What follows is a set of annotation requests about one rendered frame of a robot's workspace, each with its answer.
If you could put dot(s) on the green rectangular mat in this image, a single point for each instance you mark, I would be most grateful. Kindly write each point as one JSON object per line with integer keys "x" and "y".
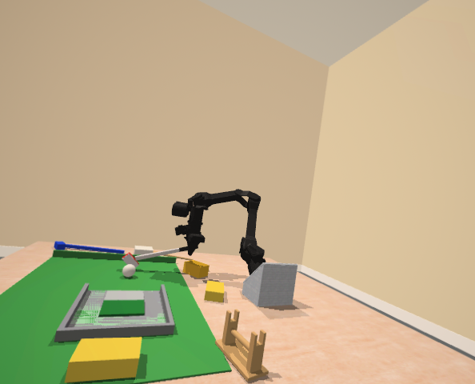
{"x": 32, "y": 309}

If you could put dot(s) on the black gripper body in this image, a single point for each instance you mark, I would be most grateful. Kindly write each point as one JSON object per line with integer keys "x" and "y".
{"x": 195, "y": 235}

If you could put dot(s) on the white golf ball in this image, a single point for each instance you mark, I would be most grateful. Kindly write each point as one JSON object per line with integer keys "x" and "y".
{"x": 129, "y": 270}

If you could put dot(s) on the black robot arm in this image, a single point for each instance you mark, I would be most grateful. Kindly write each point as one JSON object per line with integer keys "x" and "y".
{"x": 251, "y": 253}

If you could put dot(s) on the blue golf putter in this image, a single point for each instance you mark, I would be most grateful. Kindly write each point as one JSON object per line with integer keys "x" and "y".
{"x": 61, "y": 246}

